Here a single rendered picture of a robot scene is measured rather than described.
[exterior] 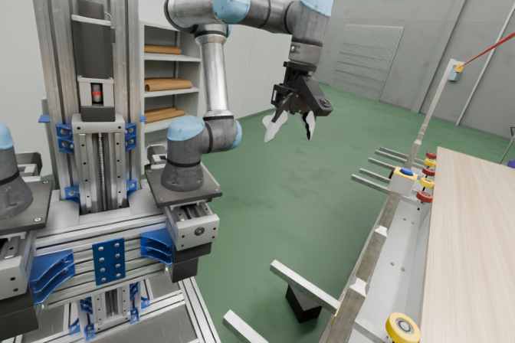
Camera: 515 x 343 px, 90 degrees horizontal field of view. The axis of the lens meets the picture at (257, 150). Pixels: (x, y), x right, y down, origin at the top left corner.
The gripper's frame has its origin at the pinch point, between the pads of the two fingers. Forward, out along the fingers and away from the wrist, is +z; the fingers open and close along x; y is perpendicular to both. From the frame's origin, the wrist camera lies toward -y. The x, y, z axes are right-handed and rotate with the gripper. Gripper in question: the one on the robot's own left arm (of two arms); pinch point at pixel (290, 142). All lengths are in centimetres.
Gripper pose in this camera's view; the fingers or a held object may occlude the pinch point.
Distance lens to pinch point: 69.0
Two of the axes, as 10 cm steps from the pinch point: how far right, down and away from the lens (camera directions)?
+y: -5.1, -4.1, 7.6
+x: -8.4, 0.7, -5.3
